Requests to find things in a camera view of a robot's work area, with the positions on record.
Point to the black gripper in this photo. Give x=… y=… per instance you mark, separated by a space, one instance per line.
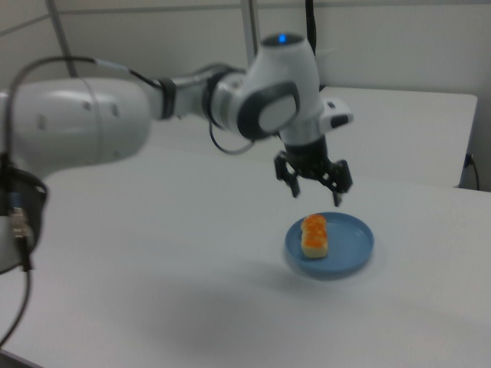
x=307 y=161

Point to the orange glazed bread loaf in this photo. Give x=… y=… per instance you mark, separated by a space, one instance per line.
x=314 y=237

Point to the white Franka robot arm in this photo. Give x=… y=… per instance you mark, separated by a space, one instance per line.
x=76 y=122

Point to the blue round plate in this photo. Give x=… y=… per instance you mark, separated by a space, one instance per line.
x=345 y=245

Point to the white side table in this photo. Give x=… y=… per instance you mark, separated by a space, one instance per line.
x=403 y=126

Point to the grey partition post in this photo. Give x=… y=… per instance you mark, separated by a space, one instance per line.
x=252 y=23
x=61 y=30

